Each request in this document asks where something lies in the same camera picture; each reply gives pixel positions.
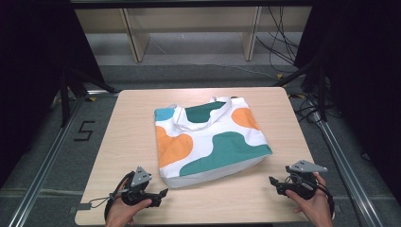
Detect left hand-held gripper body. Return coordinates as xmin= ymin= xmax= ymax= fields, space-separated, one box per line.
xmin=120 ymin=166 xmax=153 ymax=207

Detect light wooden shelf unit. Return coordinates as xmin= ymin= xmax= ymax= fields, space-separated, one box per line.
xmin=74 ymin=6 xmax=313 ymax=63

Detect black curtain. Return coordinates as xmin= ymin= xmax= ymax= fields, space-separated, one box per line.
xmin=294 ymin=0 xmax=401 ymax=206
xmin=0 ymin=0 xmax=107 ymax=188

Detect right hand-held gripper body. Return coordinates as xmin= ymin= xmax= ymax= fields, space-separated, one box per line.
xmin=285 ymin=159 xmax=328 ymax=201

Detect aluminium frame rail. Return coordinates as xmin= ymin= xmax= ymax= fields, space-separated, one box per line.
xmin=310 ymin=108 xmax=385 ymax=227
xmin=7 ymin=90 xmax=120 ymax=227

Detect person's right hand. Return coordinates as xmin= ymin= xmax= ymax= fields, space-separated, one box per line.
xmin=285 ymin=171 xmax=335 ymax=227

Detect tangle of black cables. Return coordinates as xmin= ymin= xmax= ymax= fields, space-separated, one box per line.
xmin=288 ymin=89 xmax=343 ymax=125

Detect black metal stand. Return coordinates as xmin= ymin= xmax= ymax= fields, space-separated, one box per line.
xmin=272 ymin=58 xmax=329 ymax=122
xmin=59 ymin=66 xmax=117 ymax=128

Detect black cable with grey plug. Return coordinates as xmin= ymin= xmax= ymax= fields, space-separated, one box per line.
xmin=77 ymin=195 xmax=125 ymax=211

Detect black cable loop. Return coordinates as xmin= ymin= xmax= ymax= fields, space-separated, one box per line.
xmin=310 ymin=181 xmax=336 ymax=220

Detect bundle of black floor cables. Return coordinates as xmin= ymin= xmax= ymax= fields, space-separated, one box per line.
xmin=254 ymin=6 xmax=301 ymax=74

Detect person's left hand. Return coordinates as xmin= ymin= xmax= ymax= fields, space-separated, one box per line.
xmin=104 ymin=197 xmax=153 ymax=227

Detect white tote bag coloured patches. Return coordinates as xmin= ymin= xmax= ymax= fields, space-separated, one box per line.
xmin=153 ymin=96 xmax=273 ymax=189

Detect thin white floor cable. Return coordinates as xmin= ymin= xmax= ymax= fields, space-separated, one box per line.
xmin=201 ymin=62 xmax=280 ymax=80

